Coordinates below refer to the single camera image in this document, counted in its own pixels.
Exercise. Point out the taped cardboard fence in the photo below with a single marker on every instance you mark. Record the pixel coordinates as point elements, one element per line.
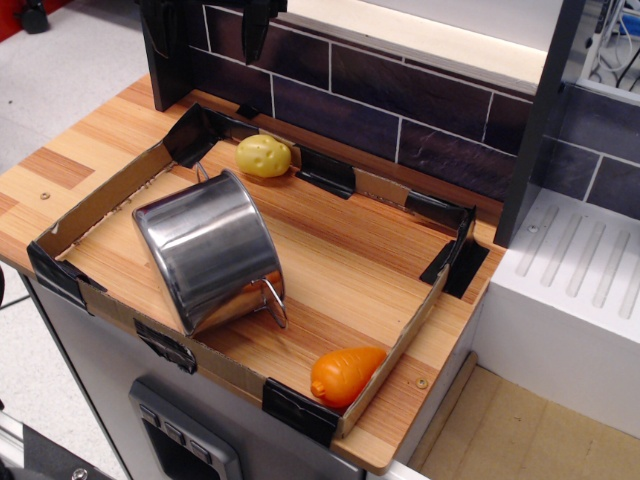
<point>366,262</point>

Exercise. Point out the shiny metal pot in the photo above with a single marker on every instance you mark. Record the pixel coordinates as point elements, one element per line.
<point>212,254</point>

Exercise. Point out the grey oven control panel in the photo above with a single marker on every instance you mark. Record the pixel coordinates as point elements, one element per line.
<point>184,449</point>

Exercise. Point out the orange plastic carrot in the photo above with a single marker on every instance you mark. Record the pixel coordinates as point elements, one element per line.
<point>338,377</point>

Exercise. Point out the dark grey post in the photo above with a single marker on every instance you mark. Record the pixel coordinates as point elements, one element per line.
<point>530,167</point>
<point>172,77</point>

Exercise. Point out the white toy sink drainboard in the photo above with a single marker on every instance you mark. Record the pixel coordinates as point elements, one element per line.
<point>561,313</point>

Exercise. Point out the dark grey right post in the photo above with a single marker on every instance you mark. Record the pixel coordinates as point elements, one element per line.
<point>530,167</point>

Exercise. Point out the black wheel on floor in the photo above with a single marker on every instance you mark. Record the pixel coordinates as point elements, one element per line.
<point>32,17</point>

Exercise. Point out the yellow plastic potato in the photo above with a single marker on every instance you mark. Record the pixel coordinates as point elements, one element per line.
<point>263,156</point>

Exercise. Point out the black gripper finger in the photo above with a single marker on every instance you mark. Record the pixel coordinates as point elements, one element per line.
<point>255,23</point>
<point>160,19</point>

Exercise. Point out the dark grey left post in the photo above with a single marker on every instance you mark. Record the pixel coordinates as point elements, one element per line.
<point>172,77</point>

